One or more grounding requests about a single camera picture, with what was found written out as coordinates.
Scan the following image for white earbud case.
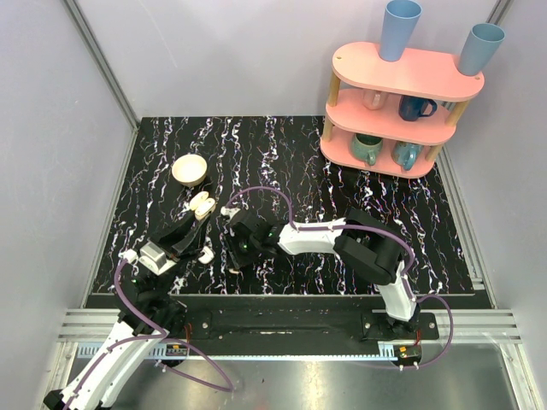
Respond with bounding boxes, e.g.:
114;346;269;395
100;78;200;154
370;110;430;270
189;191;216;220
197;246;215;265

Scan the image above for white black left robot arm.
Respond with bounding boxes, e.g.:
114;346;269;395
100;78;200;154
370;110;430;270
43;211;214;409

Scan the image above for white closed earbud case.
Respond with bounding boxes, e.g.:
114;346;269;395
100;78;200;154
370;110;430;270
197;246;215;265

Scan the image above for teal ceramic mug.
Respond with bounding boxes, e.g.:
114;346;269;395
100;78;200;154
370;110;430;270
350;133;383;167

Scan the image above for light blue ceramic mug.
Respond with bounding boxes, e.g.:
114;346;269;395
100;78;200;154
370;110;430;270
391;142;423;171

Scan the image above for pink three-tier wooden shelf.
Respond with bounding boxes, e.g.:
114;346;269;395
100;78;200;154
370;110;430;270
320;42;485;179

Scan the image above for pink ceramic mug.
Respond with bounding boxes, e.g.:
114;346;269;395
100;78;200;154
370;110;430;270
362;89;389;110

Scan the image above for dark blue ceramic mug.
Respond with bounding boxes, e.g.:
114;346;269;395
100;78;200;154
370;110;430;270
398;96;438;122

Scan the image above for light blue plastic cup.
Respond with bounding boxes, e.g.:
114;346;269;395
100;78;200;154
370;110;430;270
457;23;505;76
379;0;422;62

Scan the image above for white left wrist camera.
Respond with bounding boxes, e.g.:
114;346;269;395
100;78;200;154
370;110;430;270
138;241;176;276

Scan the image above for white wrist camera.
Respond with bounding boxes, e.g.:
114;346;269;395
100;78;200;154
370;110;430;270
221;207;240;219
138;241;176;276

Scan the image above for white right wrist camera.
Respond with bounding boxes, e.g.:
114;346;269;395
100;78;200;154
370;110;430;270
221;207;240;219

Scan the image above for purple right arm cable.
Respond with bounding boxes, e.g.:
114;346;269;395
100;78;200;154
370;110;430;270
225;186;454;371

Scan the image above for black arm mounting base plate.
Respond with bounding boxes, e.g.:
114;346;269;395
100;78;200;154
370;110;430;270
168;295;439;342

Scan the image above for aluminium frame rail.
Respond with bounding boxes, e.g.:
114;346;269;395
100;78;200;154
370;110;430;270
61;0;140;130

